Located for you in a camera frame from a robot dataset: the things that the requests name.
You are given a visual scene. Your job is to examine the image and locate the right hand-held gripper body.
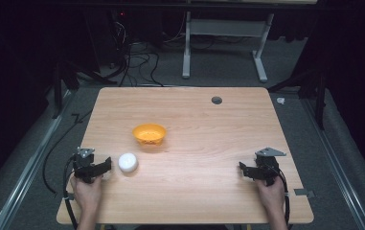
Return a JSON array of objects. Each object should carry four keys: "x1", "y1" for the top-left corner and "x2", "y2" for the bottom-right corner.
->
[{"x1": 253, "y1": 147, "x2": 287, "y2": 188}]

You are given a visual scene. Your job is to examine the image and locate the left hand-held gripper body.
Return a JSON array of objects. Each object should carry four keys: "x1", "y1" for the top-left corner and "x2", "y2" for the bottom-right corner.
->
[{"x1": 72, "y1": 147, "x2": 97, "y2": 185}]

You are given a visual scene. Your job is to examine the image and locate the person's left hand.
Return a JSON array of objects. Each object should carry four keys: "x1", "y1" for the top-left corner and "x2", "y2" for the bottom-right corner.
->
[{"x1": 70, "y1": 174, "x2": 104, "y2": 213}]

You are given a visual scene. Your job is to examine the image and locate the person's right hand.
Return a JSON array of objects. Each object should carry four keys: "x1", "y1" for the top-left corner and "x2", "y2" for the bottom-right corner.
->
[{"x1": 254, "y1": 175, "x2": 287, "y2": 213}]

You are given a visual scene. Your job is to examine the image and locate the white round lid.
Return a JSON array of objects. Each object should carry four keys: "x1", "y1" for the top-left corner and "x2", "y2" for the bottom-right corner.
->
[{"x1": 118, "y1": 152, "x2": 139, "y2": 174}]

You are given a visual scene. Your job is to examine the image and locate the orange perforated bowl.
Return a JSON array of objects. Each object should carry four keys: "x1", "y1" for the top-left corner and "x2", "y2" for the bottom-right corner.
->
[{"x1": 132, "y1": 123, "x2": 168, "y2": 147}]

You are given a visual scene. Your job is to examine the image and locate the black stand legs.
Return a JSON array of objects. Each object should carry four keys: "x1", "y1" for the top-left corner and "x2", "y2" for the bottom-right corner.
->
[
  {"x1": 267, "y1": 68, "x2": 329, "y2": 131},
  {"x1": 51, "y1": 59, "x2": 118, "y2": 120}
]

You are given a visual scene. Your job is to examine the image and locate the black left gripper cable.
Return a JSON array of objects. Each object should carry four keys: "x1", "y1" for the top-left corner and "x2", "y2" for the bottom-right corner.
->
[{"x1": 61, "y1": 154, "x2": 80, "y2": 230}]

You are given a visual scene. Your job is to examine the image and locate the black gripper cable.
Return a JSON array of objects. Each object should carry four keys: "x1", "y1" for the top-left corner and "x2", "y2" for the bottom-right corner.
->
[
  {"x1": 274, "y1": 168, "x2": 291, "y2": 226},
  {"x1": 61, "y1": 154, "x2": 80, "y2": 230}
]

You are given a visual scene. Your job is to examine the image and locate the black cable on floor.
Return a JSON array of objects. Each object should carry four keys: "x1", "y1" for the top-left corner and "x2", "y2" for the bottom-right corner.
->
[{"x1": 41, "y1": 109, "x2": 94, "y2": 195}]

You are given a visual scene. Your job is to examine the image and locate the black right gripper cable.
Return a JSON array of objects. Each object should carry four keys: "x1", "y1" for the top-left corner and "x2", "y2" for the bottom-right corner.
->
[{"x1": 274, "y1": 168, "x2": 291, "y2": 226}]

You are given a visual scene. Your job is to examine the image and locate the grey metal bracket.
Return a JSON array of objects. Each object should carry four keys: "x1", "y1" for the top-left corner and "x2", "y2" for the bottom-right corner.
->
[{"x1": 293, "y1": 188, "x2": 316, "y2": 199}]

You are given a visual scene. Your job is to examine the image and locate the silver floor rail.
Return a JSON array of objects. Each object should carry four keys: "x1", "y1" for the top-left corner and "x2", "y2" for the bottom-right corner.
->
[
  {"x1": 300, "y1": 97, "x2": 365, "y2": 230},
  {"x1": 0, "y1": 89, "x2": 76, "y2": 230}
]

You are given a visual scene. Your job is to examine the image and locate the bundle of black cables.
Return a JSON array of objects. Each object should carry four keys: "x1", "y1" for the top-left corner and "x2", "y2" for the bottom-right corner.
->
[{"x1": 106, "y1": 9, "x2": 166, "y2": 88}]

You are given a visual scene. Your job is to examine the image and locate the white metal desk frame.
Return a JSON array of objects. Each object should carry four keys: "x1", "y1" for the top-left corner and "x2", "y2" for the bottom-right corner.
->
[{"x1": 181, "y1": 11, "x2": 276, "y2": 83}]

